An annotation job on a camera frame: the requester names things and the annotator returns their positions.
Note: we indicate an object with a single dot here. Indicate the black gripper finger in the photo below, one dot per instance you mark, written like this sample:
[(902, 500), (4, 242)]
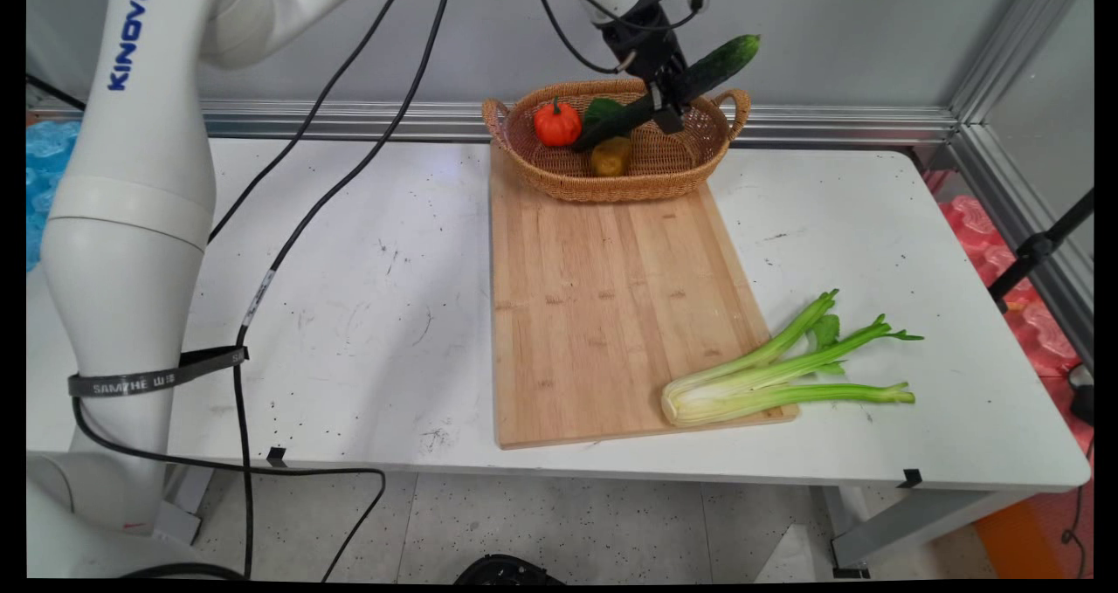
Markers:
[(666, 108), (684, 69)]

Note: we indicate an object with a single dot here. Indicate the bamboo cutting board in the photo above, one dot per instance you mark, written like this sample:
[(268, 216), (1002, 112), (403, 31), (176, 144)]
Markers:
[(611, 313)]

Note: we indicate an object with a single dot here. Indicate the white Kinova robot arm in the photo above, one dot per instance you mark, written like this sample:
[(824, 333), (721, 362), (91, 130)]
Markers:
[(131, 182)]

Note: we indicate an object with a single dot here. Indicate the black round object on floor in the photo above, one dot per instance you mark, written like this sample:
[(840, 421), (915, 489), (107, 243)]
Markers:
[(515, 569)]

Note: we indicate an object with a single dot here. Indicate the grey table leg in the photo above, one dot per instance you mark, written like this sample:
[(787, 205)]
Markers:
[(917, 523)]

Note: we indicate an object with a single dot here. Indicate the green bell pepper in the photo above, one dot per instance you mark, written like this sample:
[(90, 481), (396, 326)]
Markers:
[(601, 111)]

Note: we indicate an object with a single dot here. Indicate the black tape piece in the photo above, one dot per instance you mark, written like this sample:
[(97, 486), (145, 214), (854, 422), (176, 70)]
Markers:
[(276, 457), (911, 479)]

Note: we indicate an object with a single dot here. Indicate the red foam mat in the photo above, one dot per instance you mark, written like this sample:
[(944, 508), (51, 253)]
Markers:
[(1039, 331)]

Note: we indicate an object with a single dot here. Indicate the orange box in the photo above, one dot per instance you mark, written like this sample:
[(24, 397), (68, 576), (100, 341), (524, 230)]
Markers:
[(1022, 536)]

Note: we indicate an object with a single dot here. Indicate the long dark green cucumber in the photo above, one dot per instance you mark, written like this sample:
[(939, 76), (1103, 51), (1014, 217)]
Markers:
[(716, 65)]

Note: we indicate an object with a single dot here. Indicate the small orange pumpkin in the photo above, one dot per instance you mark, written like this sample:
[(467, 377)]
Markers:
[(557, 124)]

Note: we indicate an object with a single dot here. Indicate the aluminium frame post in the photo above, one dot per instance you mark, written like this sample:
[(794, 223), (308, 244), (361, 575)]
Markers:
[(1013, 69)]

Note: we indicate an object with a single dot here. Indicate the aluminium frame rail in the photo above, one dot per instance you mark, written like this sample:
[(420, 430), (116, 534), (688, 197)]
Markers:
[(349, 120)]

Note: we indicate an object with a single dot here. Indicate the black tripod stand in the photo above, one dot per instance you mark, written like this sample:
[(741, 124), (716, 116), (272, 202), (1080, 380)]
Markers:
[(1035, 248)]

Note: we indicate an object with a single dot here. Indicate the blue foam mat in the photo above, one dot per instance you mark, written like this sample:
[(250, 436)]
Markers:
[(48, 174)]

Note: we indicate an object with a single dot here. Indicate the green celery bunch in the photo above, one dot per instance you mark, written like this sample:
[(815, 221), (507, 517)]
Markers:
[(751, 383)]

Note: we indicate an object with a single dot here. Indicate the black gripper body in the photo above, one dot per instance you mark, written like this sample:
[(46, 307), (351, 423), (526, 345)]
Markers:
[(645, 51)]

